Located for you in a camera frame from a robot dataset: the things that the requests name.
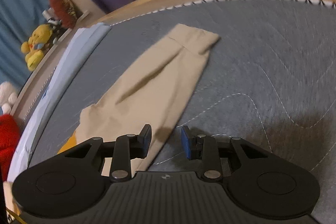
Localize white plush toy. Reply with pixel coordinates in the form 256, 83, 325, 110
0, 81, 18, 114

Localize blue curtain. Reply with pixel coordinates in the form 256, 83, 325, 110
0, 0, 49, 89

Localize yellow plush toys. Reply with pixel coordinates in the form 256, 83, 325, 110
21, 24, 53, 72

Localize beige and mustard hoodie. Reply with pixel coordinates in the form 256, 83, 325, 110
60, 24, 220, 173

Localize light blue folded sheet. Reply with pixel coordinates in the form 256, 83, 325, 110
7, 23, 111, 182

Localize red folded blanket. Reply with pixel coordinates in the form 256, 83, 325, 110
0, 114, 20, 181

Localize dark red plush cushion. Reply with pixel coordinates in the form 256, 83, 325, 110
49, 0, 77, 29

